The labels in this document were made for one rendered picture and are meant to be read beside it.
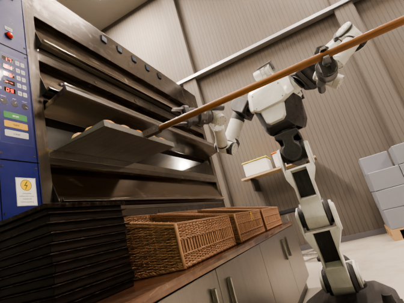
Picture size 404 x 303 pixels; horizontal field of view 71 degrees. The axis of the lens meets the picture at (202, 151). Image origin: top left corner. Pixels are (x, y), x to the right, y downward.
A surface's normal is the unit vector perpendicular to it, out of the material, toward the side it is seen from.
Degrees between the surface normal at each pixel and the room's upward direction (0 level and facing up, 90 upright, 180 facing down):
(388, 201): 90
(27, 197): 90
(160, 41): 90
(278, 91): 90
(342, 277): 98
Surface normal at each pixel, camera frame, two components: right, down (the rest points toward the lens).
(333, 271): -0.31, 0.22
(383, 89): -0.42, -0.14
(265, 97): -0.61, -0.06
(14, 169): 0.87, -0.33
